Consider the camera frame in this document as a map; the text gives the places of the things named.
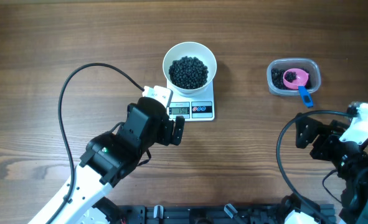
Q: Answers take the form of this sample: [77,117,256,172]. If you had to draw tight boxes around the pink scoop blue handle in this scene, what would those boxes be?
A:
[283,68,314,108]

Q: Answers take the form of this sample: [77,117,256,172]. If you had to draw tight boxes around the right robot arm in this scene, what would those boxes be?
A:
[276,109,368,223]

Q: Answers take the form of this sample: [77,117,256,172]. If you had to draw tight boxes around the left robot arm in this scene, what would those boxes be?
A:
[31,97,185,223]

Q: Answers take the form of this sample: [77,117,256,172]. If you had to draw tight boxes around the white digital kitchen scale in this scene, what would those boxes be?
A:
[166,81,215,122]

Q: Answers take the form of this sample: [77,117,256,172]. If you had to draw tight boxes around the black beans in bowl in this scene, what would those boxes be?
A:
[168,56,209,90]

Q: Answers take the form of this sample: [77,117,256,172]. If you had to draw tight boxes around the white round bowl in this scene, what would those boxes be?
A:
[163,42,217,86]

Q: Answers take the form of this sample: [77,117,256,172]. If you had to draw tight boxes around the black beans in scoop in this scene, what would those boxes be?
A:
[285,72,296,83]

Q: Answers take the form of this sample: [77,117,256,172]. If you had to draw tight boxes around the clear plastic food container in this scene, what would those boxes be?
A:
[267,58,321,96]

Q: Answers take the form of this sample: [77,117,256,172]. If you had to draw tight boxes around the black right camera cable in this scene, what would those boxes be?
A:
[276,110,356,224]

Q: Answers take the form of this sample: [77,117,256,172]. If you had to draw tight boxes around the black camera cable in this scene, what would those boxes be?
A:
[45,62,146,224]
[276,110,356,224]

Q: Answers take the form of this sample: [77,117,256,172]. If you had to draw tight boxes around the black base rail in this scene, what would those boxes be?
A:
[90,195,337,224]

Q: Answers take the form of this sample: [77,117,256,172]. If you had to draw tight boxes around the black left camera cable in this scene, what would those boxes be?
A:
[45,62,146,224]

